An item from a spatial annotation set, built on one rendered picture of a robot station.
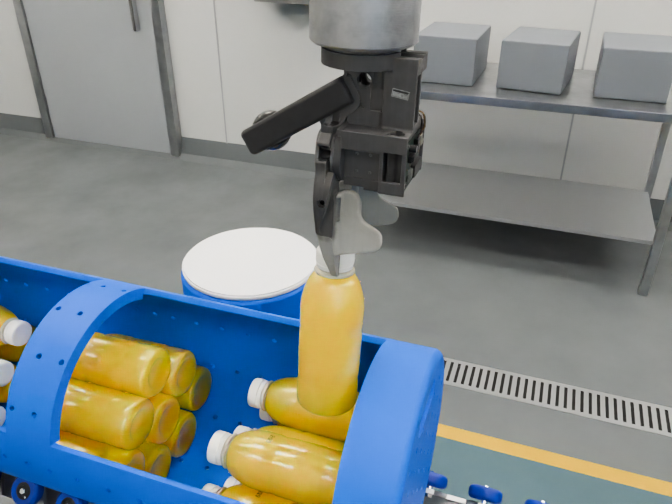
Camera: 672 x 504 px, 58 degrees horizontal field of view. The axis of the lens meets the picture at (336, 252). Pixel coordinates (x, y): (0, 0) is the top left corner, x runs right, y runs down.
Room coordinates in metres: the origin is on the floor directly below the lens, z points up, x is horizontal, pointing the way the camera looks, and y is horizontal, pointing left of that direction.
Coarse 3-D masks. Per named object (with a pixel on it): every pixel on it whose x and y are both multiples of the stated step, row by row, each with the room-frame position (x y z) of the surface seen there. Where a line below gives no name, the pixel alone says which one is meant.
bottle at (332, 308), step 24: (312, 288) 0.51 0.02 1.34; (336, 288) 0.50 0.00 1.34; (360, 288) 0.52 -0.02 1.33; (312, 312) 0.50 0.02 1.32; (336, 312) 0.49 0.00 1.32; (360, 312) 0.51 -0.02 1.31; (312, 336) 0.49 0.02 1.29; (336, 336) 0.49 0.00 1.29; (360, 336) 0.51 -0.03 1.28; (312, 360) 0.49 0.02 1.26; (336, 360) 0.48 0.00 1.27; (312, 384) 0.48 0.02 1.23; (336, 384) 0.48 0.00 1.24; (312, 408) 0.48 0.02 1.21; (336, 408) 0.48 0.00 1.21
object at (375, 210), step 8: (344, 184) 0.54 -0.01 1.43; (360, 192) 0.55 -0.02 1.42; (368, 192) 0.55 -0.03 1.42; (376, 192) 0.54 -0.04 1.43; (368, 200) 0.55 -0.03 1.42; (376, 200) 0.54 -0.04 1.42; (384, 200) 0.54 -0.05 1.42; (368, 208) 0.55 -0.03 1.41; (376, 208) 0.55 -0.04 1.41; (384, 208) 0.54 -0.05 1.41; (392, 208) 0.54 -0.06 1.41; (368, 216) 0.55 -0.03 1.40; (376, 216) 0.55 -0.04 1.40; (384, 216) 0.54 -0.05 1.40; (392, 216) 0.54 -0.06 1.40; (376, 224) 0.55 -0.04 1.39; (384, 224) 0.55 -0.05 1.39
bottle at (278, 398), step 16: (272, 384) 0.61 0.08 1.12; (288, 384) 0.60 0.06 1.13; (272, 400) 0.59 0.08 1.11; (288, 400) 0.58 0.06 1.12; (272, 416) 0.58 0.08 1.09; (288, 416) 0.57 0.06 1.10; (304, 416) 0.57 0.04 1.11; (320, 416) 0.56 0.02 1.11; (336, 416) 0.56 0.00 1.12; (320, 432) 0.56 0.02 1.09; (336, 432) 0.55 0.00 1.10
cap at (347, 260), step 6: (318, 246) 0.54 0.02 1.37; (318, 252) 0.52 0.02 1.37; (318, 258) 0.52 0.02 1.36; (342, 258) 0.51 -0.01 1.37; (348, 258) 0.52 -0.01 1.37; (354, 258) 0.53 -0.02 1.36; (318, 264) 0.52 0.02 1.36; (324, 264) 0.51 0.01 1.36; (342, 264) 0.51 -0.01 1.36; (348, 264) 0.52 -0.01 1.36; (324, 270) 0.51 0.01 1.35; (342, 270) 0.51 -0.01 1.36; (348, 270) 0.52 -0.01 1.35
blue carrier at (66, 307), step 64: (0, 256) 0.79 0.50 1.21; (64, 320) 0.60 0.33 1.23; (128, 320) 0.79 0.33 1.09; (192, 320) 0.74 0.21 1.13; (256, 320) 0.68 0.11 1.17; (64, 384) 0.54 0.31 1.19; (384, 384) 0.49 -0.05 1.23; (0, 448) 0.52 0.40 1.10; (64, 448) 0.50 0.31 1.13; (192, 448) 0.64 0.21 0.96; (384, 448) 0.42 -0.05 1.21
